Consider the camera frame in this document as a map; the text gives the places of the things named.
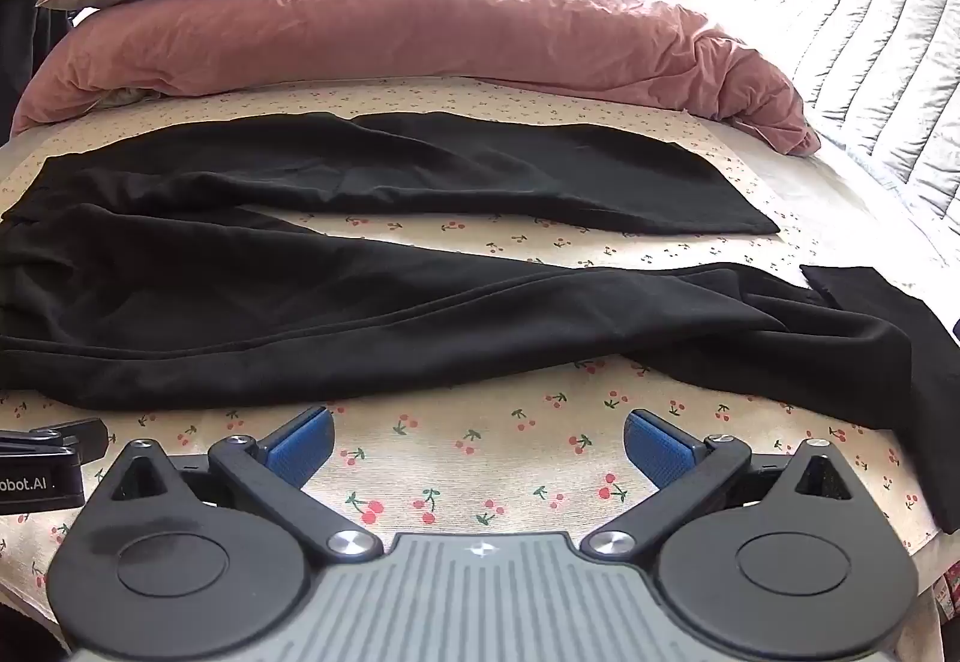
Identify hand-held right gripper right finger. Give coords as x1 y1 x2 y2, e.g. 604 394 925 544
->
582 408 854 562

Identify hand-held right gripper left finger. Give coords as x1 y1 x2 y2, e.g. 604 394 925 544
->
111 405 382 562

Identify black pants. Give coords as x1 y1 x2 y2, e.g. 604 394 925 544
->
0 112 960 534

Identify cherry print bed sheet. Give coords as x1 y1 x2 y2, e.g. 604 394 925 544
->
0 74 953 633

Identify pink duvet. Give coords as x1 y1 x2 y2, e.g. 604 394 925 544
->
10 0 821 157

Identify grey quilted headboard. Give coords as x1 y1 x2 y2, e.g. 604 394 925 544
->
750 0 960 326

